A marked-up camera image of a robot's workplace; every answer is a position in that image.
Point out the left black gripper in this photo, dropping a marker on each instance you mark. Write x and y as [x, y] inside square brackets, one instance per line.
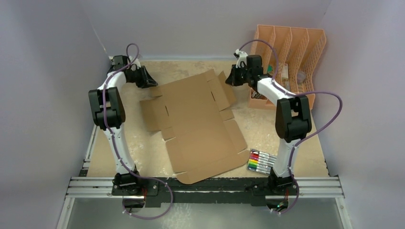
[146, 80]

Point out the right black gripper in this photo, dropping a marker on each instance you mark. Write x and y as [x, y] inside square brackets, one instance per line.
[237, 76]

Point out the brown cardboard box sheet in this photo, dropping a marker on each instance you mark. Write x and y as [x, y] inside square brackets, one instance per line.
[195, 119]

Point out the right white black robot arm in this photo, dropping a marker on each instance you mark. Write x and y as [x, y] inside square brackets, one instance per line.
[292, 122]

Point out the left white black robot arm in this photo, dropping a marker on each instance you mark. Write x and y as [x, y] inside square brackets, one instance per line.
[109, 115]

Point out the white paper box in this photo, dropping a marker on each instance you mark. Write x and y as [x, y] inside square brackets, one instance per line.
[284, 73]

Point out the orange plastic file organizer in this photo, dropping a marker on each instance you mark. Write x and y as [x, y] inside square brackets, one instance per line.
[300, 48]

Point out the clear plastic cup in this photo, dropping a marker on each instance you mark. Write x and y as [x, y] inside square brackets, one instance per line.
[301, 77]

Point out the pack of coloured markers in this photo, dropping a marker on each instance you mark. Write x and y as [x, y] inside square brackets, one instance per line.
[260, 162]

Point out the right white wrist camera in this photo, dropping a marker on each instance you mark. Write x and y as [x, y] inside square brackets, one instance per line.
[241, 57]

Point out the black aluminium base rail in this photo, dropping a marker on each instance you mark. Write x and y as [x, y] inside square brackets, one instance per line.
[226, 190]

